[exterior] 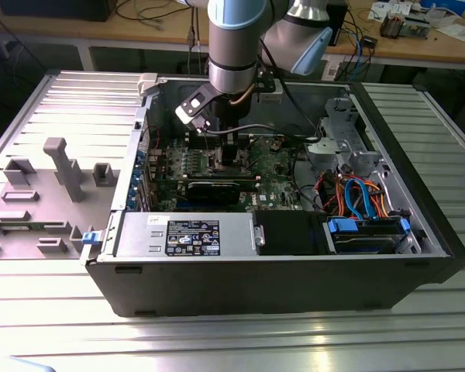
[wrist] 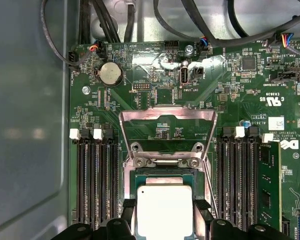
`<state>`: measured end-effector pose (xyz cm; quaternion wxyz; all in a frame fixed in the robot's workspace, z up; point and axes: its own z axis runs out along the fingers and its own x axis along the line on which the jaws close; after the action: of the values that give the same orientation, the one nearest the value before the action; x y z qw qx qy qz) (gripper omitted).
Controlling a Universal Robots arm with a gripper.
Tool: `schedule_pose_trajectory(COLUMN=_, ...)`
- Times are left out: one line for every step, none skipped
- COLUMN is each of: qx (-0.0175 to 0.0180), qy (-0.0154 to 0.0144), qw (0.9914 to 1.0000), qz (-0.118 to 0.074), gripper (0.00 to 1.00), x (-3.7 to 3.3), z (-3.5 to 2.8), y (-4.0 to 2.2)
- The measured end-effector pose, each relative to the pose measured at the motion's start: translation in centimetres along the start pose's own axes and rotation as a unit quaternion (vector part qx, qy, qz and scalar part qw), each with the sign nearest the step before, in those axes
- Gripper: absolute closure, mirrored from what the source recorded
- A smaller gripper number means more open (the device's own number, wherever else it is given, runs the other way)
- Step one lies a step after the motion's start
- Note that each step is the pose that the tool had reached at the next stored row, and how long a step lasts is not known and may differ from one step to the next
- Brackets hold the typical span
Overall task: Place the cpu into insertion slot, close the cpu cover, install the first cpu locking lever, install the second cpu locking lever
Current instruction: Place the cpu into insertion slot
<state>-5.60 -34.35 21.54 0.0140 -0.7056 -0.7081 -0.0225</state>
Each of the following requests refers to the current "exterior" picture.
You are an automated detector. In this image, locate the black RAM slot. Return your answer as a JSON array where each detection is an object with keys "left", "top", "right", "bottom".
[
  {"left": 188, "top": 133, "right": 253, "bottom": 143},
  {"left": 188, "top": 141, "right": 253, "bottom": 151}
]

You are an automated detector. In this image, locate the black camera cable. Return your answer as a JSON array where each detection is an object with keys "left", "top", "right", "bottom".
[{"left": 201, "top": 34, "right": 325, "bottom": 143}]

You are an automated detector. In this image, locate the blue plastic box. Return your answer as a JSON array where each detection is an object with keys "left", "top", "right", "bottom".
[{"left": 420, "top": 0, "right": 465, "bottom": 12}]

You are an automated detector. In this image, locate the pale blue rounded object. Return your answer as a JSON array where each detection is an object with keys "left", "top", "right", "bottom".
[{"left": 7, "top": 354, "right": 57, "bottom": 372}]

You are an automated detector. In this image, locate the metal CPU socket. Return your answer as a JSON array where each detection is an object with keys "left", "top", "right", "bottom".
[{"left": 204, "top": 149, "right": 252, "bottom": 174}]

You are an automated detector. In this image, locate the white printed card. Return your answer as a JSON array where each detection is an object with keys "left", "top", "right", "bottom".
[{"left": 367, "top": 0, "right": 412, "bottom": 21}]

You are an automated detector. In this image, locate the silver power supply unit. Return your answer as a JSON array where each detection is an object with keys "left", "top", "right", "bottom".
[{"left": 115, "top": 212, "right": 255, "bottom": 259}]

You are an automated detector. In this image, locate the black tower box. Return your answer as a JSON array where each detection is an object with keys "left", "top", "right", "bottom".
[{"left": 325, "top": 0, "right": 350, "bottom": 47}]

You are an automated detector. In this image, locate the grey electronic box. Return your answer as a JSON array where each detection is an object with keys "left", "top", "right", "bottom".
[{"left": 401, "top": 13, "right": 431, "bottom": 40}]

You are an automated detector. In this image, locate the hard disk in blue carrier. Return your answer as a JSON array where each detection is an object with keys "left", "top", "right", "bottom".
[{"left": 326, "top": 217, "right": 412, "bottom": 255}]

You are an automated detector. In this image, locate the grey parts rack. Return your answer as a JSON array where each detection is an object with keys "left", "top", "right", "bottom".
[{"left": 0, "top": 137, "right": 121, "bottom": 260}]

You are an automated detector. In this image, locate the black open PC case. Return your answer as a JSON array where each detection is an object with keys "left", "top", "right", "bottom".
[{"left": 79, "top": 71, "right": 465, "bottom": 319}]

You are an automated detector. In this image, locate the blue wire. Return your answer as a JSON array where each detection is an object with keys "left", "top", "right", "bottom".
[{"left": 343, "top": 177, "right": 381, "bottom": 222}]

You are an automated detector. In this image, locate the silver metal drive cage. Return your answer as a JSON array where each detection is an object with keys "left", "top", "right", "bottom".
[{"left": 304, "top": 96, "right": 396, "bottom": 183}]

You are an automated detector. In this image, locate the wooden desk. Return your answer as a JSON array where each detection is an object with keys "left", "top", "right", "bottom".
[{"left": 0, "top": 0, "right": 465, "bottom": 71}]

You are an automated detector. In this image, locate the black monitor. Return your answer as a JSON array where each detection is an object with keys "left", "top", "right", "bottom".
[{"left": 0, "top": 0, "right": 119, "bottom": 22}]

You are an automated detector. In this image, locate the black case cable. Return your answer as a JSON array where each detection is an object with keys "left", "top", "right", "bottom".
[{"left": 291, "top": 146, "right": 326, "bottom": 213}]

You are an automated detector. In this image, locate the white paper sheet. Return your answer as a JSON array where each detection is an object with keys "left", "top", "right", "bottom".
[{"left": 436, "top": 21, "right": 465, "bottom": 43}]

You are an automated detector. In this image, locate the black graphics card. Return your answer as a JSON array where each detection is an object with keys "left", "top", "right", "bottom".
[{"left": 184, "top": 179, "right": 243, "bottom": 208}]

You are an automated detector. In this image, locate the copper heatsink cooler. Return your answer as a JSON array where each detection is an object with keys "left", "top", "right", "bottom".
[{"left": 379, "top": 10, "right": 405, "bottom": 40}]

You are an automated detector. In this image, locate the grey case latch handle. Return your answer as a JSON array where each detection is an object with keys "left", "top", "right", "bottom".
[{"left": 136, "top": 72, "right": 159, "bottom": 98}]

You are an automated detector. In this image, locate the orange wire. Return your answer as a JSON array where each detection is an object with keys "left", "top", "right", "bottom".
[
  {"left": 331, "top": 174, "right": 348, "bottom": 214},
  {"left": 354, "top": 177, "right": 392, "bottom": 218}
]

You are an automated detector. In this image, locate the blue cable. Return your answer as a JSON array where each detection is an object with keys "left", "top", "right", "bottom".
[{"left": 354, "top": 33, "right": 373, "bottom": 69}]

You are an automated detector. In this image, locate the black hanging cable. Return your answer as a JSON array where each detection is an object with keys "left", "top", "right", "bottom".
[
  {"left": 185, "top": 6, "right": 197, "bottom": 75},
  {"left": 193, "top": 6, "right": 204, "bottom": 75}
]

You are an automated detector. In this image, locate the silver square CPU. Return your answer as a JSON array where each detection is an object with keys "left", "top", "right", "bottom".
[{"left": 210, "top": 154, "right": 237, "bottom": 171}]

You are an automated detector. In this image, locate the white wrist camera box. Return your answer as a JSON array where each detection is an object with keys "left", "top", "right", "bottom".
[{"left": 174, "top": 83, "right": 212, "bottom": 133}]

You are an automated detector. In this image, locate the green motherboard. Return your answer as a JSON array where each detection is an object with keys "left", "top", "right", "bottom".
[{"left": 146, "top": 133, "right": 307, "bottom": 212}]

